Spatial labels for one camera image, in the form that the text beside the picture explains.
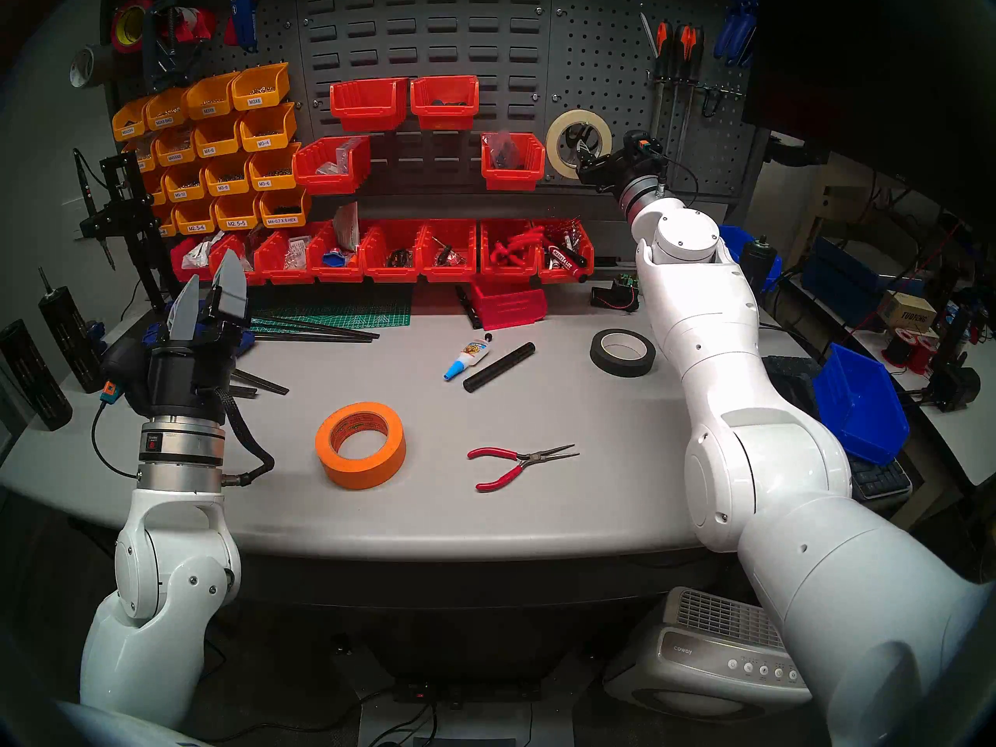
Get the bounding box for glue bottle with blue tip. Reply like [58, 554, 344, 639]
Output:
[444, 341, 493, 382]

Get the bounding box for orange bin M3-4 label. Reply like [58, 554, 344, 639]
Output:
[240, 103, 298, 153]

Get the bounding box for file with orange black handle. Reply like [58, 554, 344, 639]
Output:
[646, 22, 672, 143]
[661, 26, 690, 188]
[674, 28, 706, 188]

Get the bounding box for orange tape roll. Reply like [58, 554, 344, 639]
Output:
[315, 402, 407, 490]

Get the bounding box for dark blue crate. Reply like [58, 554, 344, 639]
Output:
[801, 238, 888, 326]

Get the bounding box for orange bin M4-0.7X6 HEX label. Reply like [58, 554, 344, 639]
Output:
[259, 187, 312, 228]

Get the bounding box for orange bin M3X3X4 label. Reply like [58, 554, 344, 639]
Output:
[113, 100, 153, 142]

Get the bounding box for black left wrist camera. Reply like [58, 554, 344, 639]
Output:
[100, 337, 150, 412]

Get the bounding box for black tape roll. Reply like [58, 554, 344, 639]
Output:
[589, 328, 657, 378]

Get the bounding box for green cutting mat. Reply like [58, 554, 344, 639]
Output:
[247, 282, 413, 334]

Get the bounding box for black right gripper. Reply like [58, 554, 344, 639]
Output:
[575, 149, 660, 199]

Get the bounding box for grey duct tape roll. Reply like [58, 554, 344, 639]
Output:
[68, 44, 117, 90]

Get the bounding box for small cardboard box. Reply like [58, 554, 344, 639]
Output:
[879, 290, 937, 334]

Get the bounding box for black rod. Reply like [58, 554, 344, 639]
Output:
[463, 342, 536, 394]

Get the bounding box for red handled pliers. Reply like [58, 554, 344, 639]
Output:
[467, 444, 580, 493]

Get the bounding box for black handled scissors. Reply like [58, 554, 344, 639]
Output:
[564, 124, 601, 170]

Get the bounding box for orange bin M3-6 label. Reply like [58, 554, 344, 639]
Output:
[249, 144, 302, 191]

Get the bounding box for black monitor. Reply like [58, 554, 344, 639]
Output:
[743, 0, 996, 233]

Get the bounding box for orange bin M3-8 label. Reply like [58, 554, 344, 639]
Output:
[204, 154, 254, 196]

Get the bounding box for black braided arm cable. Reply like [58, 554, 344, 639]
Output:
[214, 384, 275, 487]

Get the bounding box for orange bin M3-12 label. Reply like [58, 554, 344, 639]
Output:
[163, 164, 209, 203]

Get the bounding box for orange bin M2.5-5 label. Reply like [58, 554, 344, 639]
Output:
[214, 193, 264, 231]

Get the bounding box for metal tool holder rack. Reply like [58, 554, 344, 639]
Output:
[647, 72, 748, 100]

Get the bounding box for beige masking tape roll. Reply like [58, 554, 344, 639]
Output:
[545, 109, 613, 180]

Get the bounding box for orange bin M4-6 label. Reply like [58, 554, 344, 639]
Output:
[195, 115, 244, 159]

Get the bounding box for white air purifier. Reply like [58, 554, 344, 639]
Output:
[603, 587, 814, 723]

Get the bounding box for orange bin M3X6 label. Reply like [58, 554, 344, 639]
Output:
[231, 63, 290, 110]

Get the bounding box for plain black cylinder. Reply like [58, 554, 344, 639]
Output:
[0, 320, 73, 432]

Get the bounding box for black electronics module with wires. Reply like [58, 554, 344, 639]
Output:
[590, 275, 640, 313]

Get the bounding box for red plastic parts bin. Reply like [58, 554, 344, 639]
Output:
[255, 226, 316, 285]
[359, 221, 427, 282]
[209, 234, 261, 286]
[410, 75, 480, 132]
[171, 236, 223, 283]
[481, 132, 545, 192]
[420, 219, 478, 282]
[479, 219, 542, 281]
[537, 220, 594, 283]
[469, 279, 548, 331]
[293, 136, 372, 196]
[331, 78, 409, 133]
[309, 223, 366, 283]

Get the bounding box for grey pegboard wall panel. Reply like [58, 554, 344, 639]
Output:
[105, 0, 759, 202]

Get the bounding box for blue handled pliers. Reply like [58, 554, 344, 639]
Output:
[714, 6, 749, 63]

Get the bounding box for orange bin M2.5-6 label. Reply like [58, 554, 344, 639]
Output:
[174, 201, 219, 235]

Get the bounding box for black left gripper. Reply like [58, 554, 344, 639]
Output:
[144, 247, 250, 419]

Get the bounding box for black cylinder with cap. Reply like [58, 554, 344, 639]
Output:
[738, 236, 779, 307]

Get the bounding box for black keyboard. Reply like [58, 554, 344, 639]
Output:
[763, 355, 913, 503]

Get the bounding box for blue plastic bin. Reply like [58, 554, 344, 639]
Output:
[720, 224, 783, 291]
[813, 343, 910, 466]

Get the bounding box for red yellow tape roll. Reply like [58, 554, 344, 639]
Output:
[109, 0, 156, 55]

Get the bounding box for dark metal C-clamp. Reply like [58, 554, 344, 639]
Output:
[140, 0, 203, 93]

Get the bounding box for orange bin M4X4X6 label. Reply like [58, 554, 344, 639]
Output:
[154, 127, 199, 167]

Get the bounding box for black cylinder with thin tip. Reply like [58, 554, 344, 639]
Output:
[37, 268, 106, 394]

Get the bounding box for black flat strip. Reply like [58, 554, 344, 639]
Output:
[230, 368, 290, 396]
[265, 315, 381, 342]
[251, 331, 374, 344]

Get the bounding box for black power adapter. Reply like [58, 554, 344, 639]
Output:
[930, 364, 981, 412]

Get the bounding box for orange bin M3X8 BAD label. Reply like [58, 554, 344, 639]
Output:
[146, 88, 190, 132]

